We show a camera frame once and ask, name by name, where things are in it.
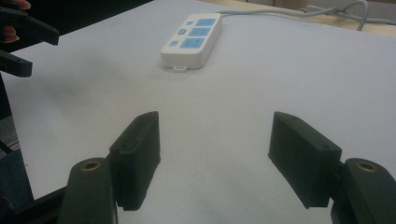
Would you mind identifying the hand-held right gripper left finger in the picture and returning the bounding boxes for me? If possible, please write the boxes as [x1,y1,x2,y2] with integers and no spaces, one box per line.
[108,110,162,212]

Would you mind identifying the grey power strip cable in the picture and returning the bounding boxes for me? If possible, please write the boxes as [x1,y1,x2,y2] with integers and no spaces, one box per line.
[217,0,370,32]

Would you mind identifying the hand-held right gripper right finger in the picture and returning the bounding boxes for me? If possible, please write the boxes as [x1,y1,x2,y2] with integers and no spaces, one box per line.
[267,111,343,210]

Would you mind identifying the white power strip blue sockets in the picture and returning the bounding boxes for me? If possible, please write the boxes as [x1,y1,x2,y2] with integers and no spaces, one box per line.
[160,12,224,74]

